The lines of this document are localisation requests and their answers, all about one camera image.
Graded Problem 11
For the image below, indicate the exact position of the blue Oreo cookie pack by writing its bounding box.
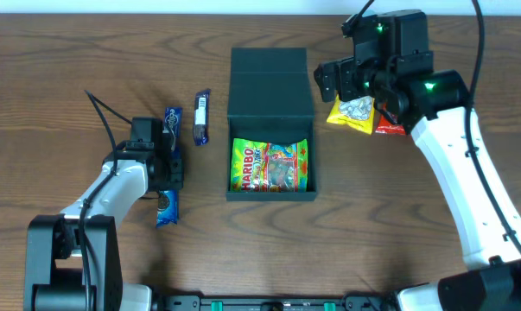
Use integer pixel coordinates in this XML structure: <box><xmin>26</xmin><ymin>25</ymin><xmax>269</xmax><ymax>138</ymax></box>
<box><xmin>156</xmin><ymin>190</ymin><xmax>179</xmax><ymax>229</ymax></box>

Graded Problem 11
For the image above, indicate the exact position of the yellow snack bag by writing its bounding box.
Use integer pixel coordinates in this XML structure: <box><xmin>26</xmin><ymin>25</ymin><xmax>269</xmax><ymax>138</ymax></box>
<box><xmin>326</xmin><ymin>96</ymin><xmax>375</xmax><ymax>135</ymax></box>

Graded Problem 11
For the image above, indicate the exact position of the red snack bag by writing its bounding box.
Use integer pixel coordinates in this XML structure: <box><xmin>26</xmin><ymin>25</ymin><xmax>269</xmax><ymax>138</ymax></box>
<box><xmin>375</xmin><ymin>104</ymin><xmax>406</xmax><ymax>136</ymax></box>

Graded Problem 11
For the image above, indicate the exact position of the Haribo gummy worms bag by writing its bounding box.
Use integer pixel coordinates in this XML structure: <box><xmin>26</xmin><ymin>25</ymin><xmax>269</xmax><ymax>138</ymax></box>
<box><xmin>230</xmin><ymin>138</ymin><xmax>308</xmax><ymax>193</ymax></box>

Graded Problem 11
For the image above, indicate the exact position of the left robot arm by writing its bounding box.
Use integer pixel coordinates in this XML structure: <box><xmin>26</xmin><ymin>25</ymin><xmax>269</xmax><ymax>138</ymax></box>
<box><xmin>23</xmin><ymin>117</ymin><xmax>183</xmax><ymax>311</ymax></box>

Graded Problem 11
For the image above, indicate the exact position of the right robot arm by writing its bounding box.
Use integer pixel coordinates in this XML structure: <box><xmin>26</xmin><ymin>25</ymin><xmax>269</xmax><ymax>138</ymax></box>
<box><xmin>315</xmin><ymin>10</ymin><xmax>521</xmax><ymax>310</ymax></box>

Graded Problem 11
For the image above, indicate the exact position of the small blue Eclipse gum box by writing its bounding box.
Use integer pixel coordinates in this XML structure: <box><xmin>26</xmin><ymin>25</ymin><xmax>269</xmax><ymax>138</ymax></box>
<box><xmin>163</xmin><ymin>107</ymin><xmax>182</xmax><ymax>138</ymax></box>

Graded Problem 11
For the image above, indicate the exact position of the dark blue chocolate bar wrapper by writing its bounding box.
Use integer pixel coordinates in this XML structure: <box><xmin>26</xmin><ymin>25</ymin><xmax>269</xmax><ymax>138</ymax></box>
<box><xmin>193</xmin><ymin>89</ymin><xmax>211</xmax><ymax>146</ymax></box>

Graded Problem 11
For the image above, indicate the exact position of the dark green open box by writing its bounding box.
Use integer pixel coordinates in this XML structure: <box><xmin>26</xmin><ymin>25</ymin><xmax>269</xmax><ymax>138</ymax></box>
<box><xmin>226</xmin><ymin>48</ymin><xmax>317</xmax><ymax>202</ymax></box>

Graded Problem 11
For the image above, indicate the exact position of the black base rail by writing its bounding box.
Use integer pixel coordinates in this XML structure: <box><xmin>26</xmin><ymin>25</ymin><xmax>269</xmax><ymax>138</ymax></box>
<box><xmin>149</xmin><ymin>295</ymin><xmax>399</xmax><ymax>311</ymax></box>

